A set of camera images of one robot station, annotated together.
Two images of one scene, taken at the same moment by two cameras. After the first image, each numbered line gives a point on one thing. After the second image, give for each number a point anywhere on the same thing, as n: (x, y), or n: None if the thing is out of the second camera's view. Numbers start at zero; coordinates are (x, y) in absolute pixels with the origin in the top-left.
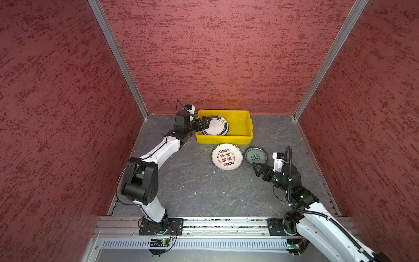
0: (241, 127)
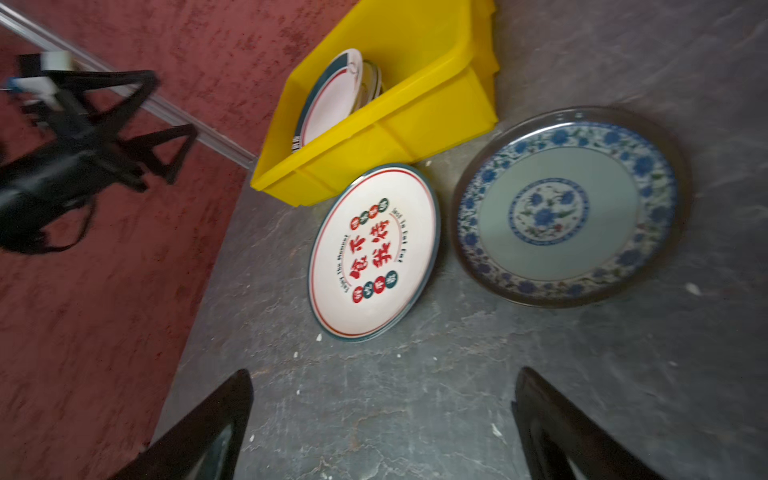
0: (440, 69)
